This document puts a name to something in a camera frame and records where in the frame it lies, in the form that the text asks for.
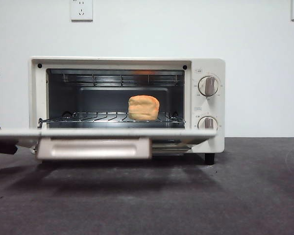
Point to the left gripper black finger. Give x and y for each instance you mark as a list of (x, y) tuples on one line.
[(2, 147)]

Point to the cream oven control knob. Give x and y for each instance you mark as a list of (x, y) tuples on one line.
[(207, 123), (208, 86)]

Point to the golden bread loaf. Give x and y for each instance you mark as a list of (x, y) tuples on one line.
[(144, 107)]

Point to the cream Toshiba toaster oven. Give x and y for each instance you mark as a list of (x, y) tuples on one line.
[(212, 107)]

